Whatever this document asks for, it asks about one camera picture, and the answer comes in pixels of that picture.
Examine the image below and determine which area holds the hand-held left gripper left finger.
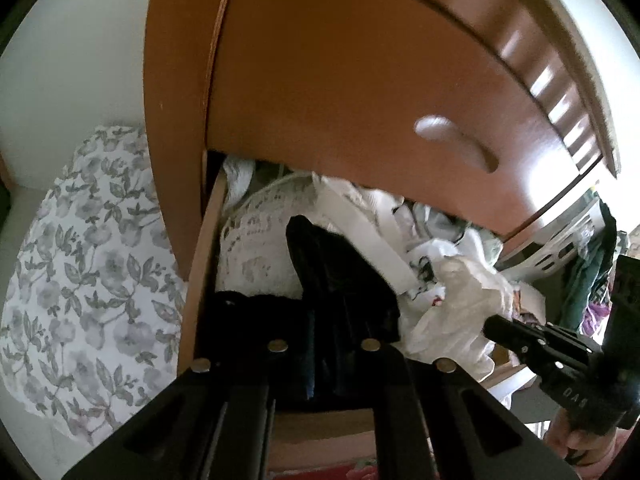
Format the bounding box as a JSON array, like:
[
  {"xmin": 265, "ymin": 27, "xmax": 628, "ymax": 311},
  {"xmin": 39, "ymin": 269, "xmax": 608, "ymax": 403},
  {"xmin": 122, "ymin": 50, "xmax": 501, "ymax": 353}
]
[{"xmin": 62, "ymin": 339, "xmax": 291, "ymax": 480}]

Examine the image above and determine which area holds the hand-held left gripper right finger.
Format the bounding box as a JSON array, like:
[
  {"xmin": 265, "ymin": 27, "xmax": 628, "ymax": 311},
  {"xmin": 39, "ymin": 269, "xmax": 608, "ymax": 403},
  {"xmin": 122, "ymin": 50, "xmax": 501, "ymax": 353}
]
[{"xmin": 359, "ymin": 338, "xmax": 568, "ymax": 480}]

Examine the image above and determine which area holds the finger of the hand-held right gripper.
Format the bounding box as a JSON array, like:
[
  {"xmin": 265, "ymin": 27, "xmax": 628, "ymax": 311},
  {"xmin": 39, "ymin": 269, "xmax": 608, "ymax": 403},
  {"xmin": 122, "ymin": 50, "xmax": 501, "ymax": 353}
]
[{"xmin": 481, "ymin": 314, "xmax": 602, "ymax": 367}]

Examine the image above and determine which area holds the wooden drawer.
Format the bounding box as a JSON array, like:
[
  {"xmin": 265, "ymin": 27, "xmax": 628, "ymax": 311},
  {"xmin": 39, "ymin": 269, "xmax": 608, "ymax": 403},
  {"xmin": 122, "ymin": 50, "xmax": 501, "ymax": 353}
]
[
  {"xmin": 177, "ymin": 160, "xmax": 533, "ymax": 461},
  {"xmin": 205, "ymin": 0, "xmax": 568, "ymax": 238}
]

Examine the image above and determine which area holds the black underwear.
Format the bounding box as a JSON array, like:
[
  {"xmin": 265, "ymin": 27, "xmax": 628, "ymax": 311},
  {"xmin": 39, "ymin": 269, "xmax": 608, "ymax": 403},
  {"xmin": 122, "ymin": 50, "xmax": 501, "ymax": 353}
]
[{"xmin": 200, "ymin": 214, "xmax": 402, "ymax": 411}]

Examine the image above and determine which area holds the white lace underwear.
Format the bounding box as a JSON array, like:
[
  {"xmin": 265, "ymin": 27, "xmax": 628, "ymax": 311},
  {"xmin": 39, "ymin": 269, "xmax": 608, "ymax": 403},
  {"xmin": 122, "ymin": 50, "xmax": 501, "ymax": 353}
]
[{"xmin": 220, "ymin": 172, "xmax": 321, "ymax": 301}]

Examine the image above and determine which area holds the closed wooden drawer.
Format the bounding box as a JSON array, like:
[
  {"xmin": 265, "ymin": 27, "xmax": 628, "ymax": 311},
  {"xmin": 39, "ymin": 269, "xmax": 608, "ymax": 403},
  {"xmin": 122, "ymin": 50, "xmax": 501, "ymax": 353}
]
[{"xmin": 205, "ymin": 0, "xmax": 568, "ymax": 238}]

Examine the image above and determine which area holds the person's right hand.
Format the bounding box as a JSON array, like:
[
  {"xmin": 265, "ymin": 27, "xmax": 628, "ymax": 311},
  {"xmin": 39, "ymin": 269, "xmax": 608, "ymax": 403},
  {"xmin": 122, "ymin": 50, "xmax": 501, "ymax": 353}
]
[{"xmin": 544, "ymin": 407, "xmax": 618, "ymax": 480}]

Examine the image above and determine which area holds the purple cloth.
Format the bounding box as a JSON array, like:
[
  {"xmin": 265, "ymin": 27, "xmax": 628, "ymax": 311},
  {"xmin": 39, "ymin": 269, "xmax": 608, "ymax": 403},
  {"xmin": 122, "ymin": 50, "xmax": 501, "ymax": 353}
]
[{"xmin": 580, "ymin": 300, "xmax": 608, "ymax": 336}]

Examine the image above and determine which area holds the pale pink garment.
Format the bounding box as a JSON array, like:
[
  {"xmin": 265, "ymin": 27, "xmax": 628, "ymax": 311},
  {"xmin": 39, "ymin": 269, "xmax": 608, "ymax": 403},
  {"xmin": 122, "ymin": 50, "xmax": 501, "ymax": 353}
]
[{"xmin": 397, "ymin": 237, "xmax": 523, "ymax": 383}]

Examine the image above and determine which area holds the white laundry basket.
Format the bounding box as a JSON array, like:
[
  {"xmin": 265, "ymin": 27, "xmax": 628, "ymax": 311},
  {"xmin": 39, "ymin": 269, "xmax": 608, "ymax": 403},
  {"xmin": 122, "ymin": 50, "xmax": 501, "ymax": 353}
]
[{"xmin": 500, "ymin": 187, "xmax": 608, "ymax": 281}]

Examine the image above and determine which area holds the dark green garment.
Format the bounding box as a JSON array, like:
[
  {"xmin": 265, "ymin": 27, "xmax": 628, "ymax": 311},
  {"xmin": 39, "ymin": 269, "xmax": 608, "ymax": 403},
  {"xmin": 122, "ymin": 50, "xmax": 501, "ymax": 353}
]
[{"xmin": 557, "ymin": 202, "xmax": 631, "ymax": 333}]

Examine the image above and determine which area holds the red floral blanket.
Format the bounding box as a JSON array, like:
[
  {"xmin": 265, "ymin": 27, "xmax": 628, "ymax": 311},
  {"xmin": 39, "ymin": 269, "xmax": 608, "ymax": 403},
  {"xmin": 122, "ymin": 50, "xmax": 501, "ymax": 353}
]
[{"xmin": 270, "ymin": 460, "xmax": 381, "ymax": 480}]

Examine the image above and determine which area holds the floral bedsheet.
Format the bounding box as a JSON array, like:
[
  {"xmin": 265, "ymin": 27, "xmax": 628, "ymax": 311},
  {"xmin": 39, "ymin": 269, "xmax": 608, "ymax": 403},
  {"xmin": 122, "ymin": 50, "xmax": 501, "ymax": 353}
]
[{"xmin": 0, "ymin": 125, "xmax": 188, "ymax": 448}]

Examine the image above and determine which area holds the wooden nightstand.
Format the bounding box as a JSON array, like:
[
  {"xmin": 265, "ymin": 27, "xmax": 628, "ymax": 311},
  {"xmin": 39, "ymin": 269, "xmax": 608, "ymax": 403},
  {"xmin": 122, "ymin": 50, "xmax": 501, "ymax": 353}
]
[{"xmin": 142, "ymin": 0, "xmax": 621, "ymax": 281}]

